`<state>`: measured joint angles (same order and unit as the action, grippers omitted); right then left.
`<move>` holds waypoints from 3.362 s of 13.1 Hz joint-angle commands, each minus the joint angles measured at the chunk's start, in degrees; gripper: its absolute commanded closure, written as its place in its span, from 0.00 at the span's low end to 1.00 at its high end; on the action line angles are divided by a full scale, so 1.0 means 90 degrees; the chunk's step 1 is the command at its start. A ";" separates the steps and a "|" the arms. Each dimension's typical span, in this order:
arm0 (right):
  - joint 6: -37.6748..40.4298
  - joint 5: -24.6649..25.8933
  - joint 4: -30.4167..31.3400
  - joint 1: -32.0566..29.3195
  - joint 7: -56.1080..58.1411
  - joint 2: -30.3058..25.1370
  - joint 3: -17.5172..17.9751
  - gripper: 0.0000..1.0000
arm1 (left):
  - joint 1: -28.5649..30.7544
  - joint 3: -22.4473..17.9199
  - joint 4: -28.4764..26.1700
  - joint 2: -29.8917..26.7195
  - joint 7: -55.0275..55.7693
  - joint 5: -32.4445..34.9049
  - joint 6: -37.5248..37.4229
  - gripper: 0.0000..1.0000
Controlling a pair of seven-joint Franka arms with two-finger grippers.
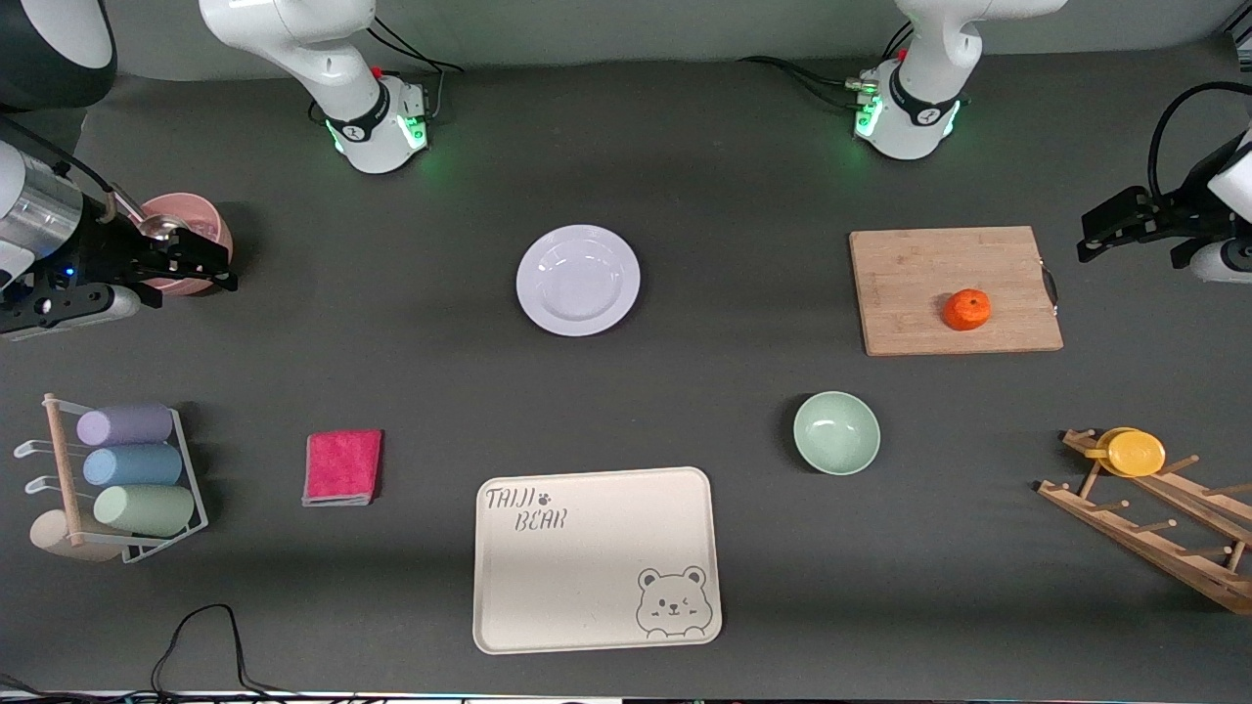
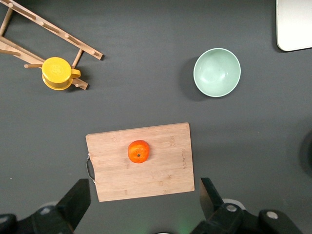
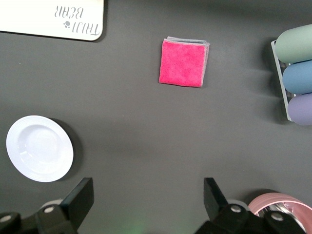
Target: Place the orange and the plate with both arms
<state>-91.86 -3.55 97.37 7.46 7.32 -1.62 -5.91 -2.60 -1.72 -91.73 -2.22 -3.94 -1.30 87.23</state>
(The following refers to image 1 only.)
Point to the light green bowl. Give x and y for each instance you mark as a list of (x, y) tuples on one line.
[(836, 433)]

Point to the wooden cutting board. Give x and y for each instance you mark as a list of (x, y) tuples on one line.
[(929, 284)]

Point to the cream bear print tray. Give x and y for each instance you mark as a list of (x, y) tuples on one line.
[(587, 577)]

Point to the white round plate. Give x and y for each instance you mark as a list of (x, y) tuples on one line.
[(578, 281)]

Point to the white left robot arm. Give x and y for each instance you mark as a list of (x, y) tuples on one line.
[(929, 59)]

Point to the orange fruit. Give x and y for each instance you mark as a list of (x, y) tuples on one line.
[(966, 309)]

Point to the wooden peg drying rack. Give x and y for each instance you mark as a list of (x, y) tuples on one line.
[(1154, 533)]

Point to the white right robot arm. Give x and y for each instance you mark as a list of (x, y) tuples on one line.
[(333, 59)]

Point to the green cup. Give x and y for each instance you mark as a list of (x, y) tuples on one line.
[(145, 509)]

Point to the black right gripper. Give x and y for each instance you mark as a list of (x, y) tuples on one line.
[(98, 244)]

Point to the blue cup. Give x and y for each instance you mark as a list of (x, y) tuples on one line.
[(132, 465)]

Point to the metal scoop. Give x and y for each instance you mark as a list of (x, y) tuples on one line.
[(161, 225)]

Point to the purple cup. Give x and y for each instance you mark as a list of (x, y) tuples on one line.
[(125, 425)]

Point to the pink bowl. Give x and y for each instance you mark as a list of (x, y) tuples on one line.
[(205, 220)]

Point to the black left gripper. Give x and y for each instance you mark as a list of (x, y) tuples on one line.
[(1181, 213)]

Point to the beige cup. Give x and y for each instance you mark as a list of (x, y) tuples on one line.
[(49, 536)]

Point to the pink folded cloth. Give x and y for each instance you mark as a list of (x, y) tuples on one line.
[(342, 466)]

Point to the yellow cup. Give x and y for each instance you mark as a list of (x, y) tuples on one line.
[(1133, 453)]

